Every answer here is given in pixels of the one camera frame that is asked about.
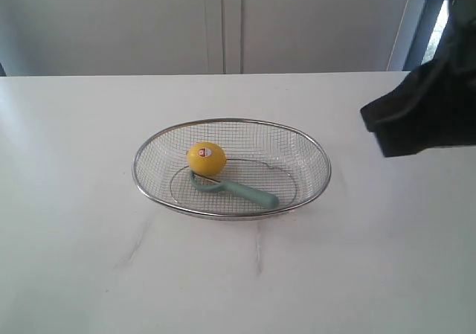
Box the white cabinet doors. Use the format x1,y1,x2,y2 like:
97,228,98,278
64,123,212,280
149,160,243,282
1,0,425,76

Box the metal wire mesh basket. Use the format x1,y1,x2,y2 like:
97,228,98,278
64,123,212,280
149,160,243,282
132,118,332,219

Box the yellow lemon with sticker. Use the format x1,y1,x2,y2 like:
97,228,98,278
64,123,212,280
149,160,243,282
187,142,227,176

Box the teal handled peeler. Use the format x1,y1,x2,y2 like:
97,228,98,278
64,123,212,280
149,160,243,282
189,170,280,209

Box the dark window frame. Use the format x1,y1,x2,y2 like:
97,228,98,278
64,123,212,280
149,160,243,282
402,0,448,71

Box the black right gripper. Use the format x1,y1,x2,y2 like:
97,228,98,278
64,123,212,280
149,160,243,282
360,0,475,158

